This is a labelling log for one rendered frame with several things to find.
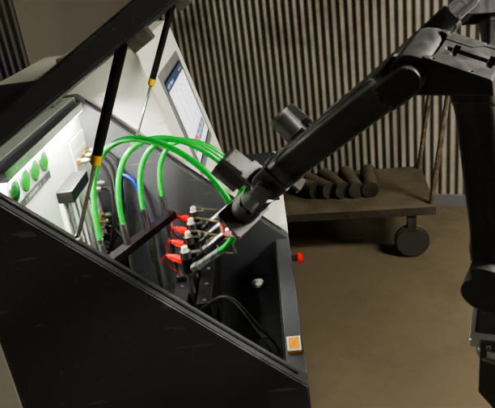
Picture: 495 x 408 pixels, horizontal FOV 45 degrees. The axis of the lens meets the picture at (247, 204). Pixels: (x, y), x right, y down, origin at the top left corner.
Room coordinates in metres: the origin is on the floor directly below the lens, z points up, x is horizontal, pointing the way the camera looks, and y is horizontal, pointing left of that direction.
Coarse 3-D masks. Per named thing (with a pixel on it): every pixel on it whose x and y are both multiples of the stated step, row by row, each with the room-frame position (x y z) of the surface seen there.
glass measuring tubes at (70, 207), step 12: (72, 180) 1.40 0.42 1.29; (84, 180) 1.42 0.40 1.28; (60, 192) 1.32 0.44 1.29; (72, 192) 1.32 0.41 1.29; (84, 192) 1.44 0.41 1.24; (60, 204) 1.32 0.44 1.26; (72, 204) 1.33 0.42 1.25; (72, 216) 1.33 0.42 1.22; (72, 228) 1.34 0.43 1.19; (84, 228) 1.37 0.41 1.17; (84, 240) 1.34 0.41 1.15
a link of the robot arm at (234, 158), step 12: (228, 156) 1.05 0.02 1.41; (240, 156) 1.06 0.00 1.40; (216, 168) 1.06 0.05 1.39; (228, 168) 1.05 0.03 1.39; (240, 168) 1.04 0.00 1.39; (252, 168) 1.05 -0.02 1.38; (228, 180) 1.05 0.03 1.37; (240, 180) 1.04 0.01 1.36; (252, 192) 0.99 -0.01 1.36; (264, 192) 0.97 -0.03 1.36
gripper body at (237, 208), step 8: (232, 200) 1.12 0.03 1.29; (240, 200) 1.07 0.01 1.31; (224, 208) 1.10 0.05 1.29; (232, 208) 1.09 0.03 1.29; (240, 208) 1.07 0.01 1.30; (216, 216) 1.09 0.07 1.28; (224, 216) 1.09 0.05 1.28; (232, 216) 1.09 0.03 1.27; (240, 216) 1.07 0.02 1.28; (248, 216) 1.06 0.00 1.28; (256, 216) 1.07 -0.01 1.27; (232, 224) 1.08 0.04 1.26; (240, 224) 1.08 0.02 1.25; (248, 224) 1.09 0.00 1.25; (232, 232) 1.07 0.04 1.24; (240, 232) 1.07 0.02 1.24
